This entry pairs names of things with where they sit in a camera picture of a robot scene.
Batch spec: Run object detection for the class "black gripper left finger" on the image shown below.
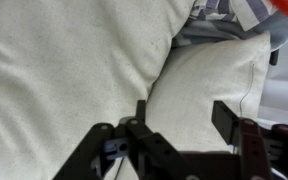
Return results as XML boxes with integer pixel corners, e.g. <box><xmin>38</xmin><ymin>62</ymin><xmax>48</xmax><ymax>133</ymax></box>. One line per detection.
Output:
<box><xmin>52</xmin><ymin>99</ymin><xmax>202</xmax><ymax>180</ymax></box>

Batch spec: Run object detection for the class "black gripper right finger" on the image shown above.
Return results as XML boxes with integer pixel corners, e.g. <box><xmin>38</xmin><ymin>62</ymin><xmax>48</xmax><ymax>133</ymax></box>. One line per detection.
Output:
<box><xmin>211</xmin><ymin>100</ymin><xmax>288</xmax><ymax>180</ymax></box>

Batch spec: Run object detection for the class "white square pillow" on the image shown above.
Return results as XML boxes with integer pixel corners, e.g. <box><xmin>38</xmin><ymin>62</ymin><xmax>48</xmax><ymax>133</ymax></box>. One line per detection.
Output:
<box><xmin>0</xmin><ymin>0</ymin><xmax>198</xmax><ymax>180</ymax></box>

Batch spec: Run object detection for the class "cream fabric sofa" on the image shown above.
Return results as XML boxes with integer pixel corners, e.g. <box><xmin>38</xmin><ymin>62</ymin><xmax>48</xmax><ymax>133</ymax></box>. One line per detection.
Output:
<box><xmin>146</xmin><ymin>31</ymin><xmax>272</xmax><ymax>180</ymax></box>

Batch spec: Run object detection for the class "small black object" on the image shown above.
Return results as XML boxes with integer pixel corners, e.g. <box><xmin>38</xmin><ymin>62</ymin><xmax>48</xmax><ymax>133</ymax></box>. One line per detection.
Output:
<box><xmin>269</xmin><ymin>48</ymin><xmax>280</xmax><ymax>67</ymax></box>

